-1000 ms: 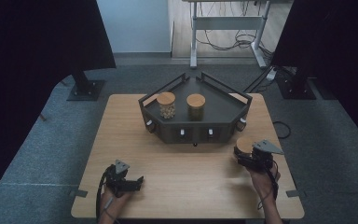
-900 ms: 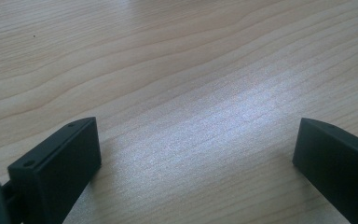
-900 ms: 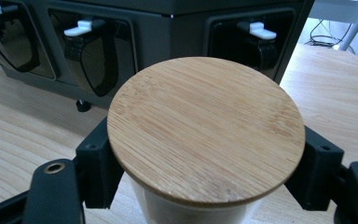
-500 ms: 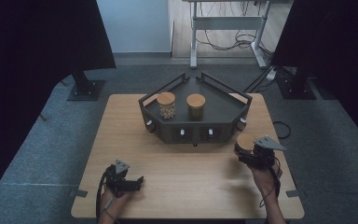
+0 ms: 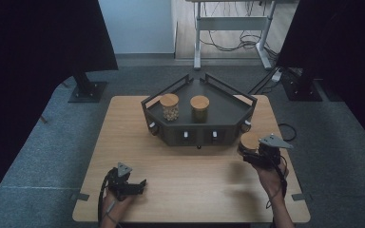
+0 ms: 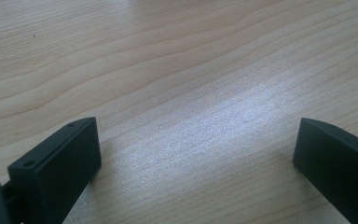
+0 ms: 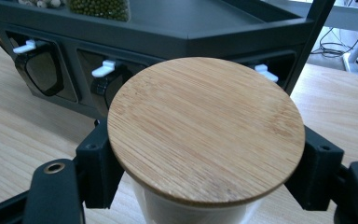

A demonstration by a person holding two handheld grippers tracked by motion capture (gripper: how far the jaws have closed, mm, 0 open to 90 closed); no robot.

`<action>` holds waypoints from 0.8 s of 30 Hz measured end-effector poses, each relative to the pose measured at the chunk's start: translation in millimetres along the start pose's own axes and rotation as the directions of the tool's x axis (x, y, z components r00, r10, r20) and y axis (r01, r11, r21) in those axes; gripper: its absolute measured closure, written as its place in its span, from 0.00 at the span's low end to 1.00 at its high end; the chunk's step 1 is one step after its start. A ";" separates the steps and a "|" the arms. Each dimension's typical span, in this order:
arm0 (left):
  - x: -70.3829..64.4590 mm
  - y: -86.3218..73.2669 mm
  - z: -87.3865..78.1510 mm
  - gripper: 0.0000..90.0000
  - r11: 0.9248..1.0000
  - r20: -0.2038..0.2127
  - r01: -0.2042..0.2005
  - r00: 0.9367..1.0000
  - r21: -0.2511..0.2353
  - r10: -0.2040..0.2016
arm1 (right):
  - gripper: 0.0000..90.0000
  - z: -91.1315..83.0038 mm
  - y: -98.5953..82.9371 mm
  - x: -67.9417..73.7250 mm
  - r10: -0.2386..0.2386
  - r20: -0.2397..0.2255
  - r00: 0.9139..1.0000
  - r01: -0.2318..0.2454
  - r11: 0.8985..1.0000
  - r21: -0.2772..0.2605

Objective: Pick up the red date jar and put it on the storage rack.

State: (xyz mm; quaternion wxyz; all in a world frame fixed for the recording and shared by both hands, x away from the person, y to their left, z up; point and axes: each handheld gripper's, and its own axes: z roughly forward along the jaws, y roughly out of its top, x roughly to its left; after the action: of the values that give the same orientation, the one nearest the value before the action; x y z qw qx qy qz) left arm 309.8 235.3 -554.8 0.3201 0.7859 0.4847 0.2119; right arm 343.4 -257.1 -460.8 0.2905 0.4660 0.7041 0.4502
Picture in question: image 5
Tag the white power strip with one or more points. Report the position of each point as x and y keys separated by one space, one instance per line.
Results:
x=277 y=75

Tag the black stand base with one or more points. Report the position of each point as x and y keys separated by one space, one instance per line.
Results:
x=87 y=90
x=301 y=87

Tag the glass jar with brown contents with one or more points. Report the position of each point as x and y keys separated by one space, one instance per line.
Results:
x=248 y=142

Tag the black curtain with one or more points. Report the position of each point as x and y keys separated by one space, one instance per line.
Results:
x=28 y=63
x=345 y=47

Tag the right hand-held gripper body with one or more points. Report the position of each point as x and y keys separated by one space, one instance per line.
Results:
x=270 y=153

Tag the person's right hand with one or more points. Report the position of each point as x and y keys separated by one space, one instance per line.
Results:
x=271 y=182

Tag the person's left hand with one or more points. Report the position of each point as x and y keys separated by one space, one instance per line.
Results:
x=117 y=207

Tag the glass jar with dark contents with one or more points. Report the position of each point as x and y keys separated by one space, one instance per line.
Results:
x=199 y=107

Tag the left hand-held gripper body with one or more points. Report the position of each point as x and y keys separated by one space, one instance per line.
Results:
x=119 y=182

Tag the white desk frame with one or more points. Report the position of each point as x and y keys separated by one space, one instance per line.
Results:
x=231 y=23

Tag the glass jar with white seeds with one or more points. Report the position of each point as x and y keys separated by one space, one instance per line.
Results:
x=169 y=107

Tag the black corner shelf rack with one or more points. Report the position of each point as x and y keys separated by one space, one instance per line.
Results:
x=221 y=110

